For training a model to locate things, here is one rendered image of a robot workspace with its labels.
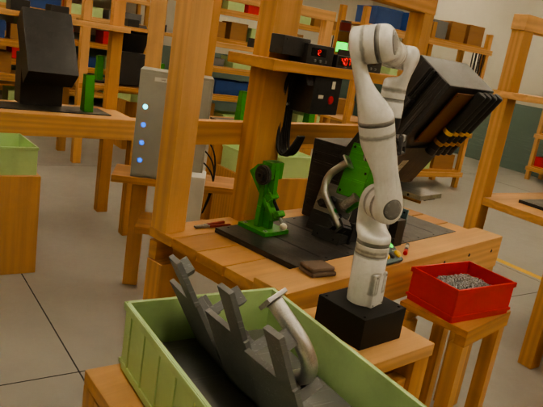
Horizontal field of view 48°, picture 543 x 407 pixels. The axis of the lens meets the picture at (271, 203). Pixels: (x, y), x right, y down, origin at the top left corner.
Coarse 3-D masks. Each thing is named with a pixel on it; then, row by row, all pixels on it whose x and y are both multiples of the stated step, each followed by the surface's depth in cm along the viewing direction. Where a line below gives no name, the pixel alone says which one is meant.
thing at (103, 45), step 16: (64, 0) 1025; (128, 0) 1079; (144, 0) 1099; (80, 16) 1042; (96, 16) 1066; (128, 16) 1098; (144, 16) 1114; (96, 32) 1109; (0, 48) 999; (16, 48) 1011; (96, 96) 1098
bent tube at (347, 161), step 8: (344, 160) 233; (336, 168) 235; (344, 168) 235; (352, 168) 234; (328, 176) 237; (328, 184) 238; (328, 192) 237; (328, 200) 235; (328, 208) 234; (336, 216) 232; (336, 224) 230
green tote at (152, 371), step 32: (128, 320) 140; (160, 320) 146; (256, 320) 162; (128, 352) 140; (160, 352) 123; (320, 352) 144; (352, 352) 134; (160, 384) 124; (192, 384) 112; (352, 384) 134; (384, 384) 126
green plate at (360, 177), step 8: (352, 152) 236; (360, 152) 234; (352, 160) 235; (360, 160) 233; (360, 168) 232; (368, 168) 230; (344, 176) 236; (352, 176) 234; (360, 176) 232; (368, 176) 230; (344, 184) 236; (352, 184) 233; (360, 184) 231; (368, 184) 234; (336, 192) 237; (344, 192) 235; (352, 192) 233
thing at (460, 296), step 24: (432, 264) 218; (456, 264) 225; (432, 288) 205; (456, 288) 197; (480, 288) 202; (504, 288) 210; (432, 312) 205; (456, 312) 199; (480, 312) 206; (504, 312) 215
